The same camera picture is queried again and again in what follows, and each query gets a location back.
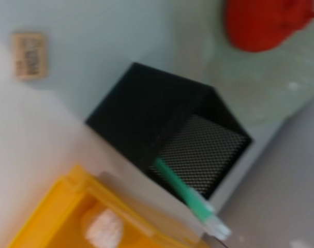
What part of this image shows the green utility knife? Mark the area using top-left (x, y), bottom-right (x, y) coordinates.
top-left (154, 158), bottom-right (232, 238)

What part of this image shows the white paper ball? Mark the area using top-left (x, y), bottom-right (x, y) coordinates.
top-left (84, 209), bottom-right (124, 246)

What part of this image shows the beige eraser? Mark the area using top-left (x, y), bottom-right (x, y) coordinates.
top-left (11, 32), bottom-right (49, 81)

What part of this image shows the orange fruit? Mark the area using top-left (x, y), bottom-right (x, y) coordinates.
top-left (225, 0), bottom-right (314, 53)

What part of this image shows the black mesh pen holder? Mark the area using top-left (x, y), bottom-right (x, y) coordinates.
top-left (85, 61), bottom-right (253, 201)

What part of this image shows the translucent green fruit plate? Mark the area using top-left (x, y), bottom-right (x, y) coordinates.
top-left (205, 0), bottom-right (314, 125)

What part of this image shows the yellow plastic storage bin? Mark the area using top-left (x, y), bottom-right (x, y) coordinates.
top-left (8, 165), bottom-right (212, 248)

